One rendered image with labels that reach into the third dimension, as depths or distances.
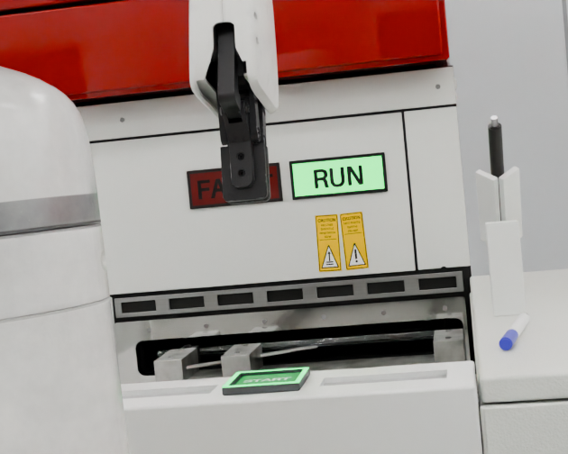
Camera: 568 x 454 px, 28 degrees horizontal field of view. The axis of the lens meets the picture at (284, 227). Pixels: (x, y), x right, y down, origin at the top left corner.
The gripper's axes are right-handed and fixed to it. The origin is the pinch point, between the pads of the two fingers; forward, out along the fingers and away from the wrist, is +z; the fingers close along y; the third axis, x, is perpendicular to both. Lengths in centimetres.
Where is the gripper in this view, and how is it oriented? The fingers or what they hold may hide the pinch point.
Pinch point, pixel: (245, 174)
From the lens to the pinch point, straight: 81.4
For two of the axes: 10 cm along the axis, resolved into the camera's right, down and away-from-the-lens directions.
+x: 9.8, -0.9, -1.6
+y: -1.7, -1.4, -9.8
